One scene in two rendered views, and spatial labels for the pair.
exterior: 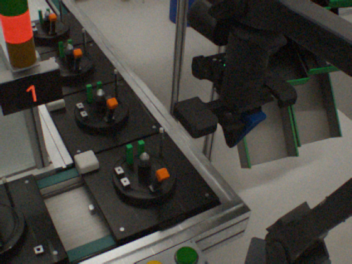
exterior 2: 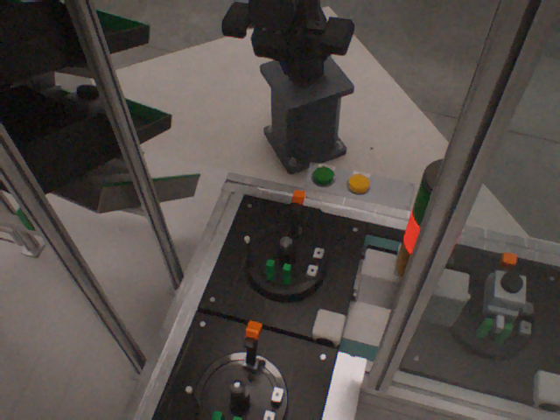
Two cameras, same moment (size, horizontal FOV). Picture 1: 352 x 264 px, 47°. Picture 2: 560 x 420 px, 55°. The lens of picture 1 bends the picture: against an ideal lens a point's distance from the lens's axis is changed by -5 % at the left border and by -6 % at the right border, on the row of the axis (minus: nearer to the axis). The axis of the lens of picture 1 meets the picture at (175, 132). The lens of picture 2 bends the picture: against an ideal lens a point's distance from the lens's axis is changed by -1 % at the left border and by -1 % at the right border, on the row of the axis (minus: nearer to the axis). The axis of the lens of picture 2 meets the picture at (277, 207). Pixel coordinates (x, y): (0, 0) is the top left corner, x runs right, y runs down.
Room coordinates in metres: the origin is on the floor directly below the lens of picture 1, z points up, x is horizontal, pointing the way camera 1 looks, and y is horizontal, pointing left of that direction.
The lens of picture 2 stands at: (0.93, 0.42, 1.79)
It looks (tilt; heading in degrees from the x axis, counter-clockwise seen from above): 54 degrees down; 231
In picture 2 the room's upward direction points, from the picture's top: 2 degrees counter-clockwise
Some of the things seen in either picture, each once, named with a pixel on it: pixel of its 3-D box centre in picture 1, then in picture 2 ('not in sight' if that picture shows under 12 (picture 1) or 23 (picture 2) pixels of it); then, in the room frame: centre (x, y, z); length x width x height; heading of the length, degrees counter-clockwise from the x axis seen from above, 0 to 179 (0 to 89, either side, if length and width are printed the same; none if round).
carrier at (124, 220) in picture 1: (144, 166); (286, 251); (0.62, 0.06, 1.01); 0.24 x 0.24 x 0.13; 33
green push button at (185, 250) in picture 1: (186, 257); (323, 177); (0.43, -0.04, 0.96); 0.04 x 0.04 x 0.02
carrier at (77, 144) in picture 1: (100, 102); (239, 393); (0.83, 0.19, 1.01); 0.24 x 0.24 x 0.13; 33
